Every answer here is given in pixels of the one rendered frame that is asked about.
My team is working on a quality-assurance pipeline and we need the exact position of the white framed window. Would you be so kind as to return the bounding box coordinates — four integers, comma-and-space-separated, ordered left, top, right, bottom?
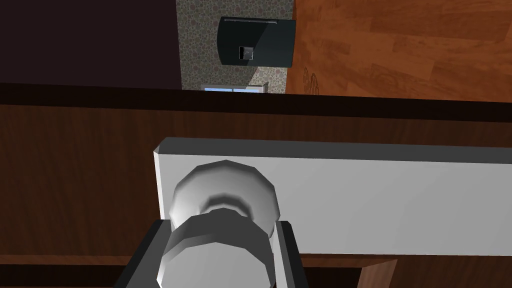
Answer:
200, 81, 270, 95

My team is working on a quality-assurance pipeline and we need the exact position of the grey round door knob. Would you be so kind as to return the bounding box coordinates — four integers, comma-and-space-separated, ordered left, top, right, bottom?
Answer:
156, 159, 281, 288

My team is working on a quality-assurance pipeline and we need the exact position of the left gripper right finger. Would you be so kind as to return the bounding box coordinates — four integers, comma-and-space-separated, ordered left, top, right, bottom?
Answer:
272, 220, 309, 288

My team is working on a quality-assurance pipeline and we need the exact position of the black rounded box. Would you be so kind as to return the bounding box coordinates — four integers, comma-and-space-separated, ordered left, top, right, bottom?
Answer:
216, 15, 297, 69

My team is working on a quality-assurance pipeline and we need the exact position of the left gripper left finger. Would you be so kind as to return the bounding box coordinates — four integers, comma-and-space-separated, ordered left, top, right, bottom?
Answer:
113, 218, 173, 288

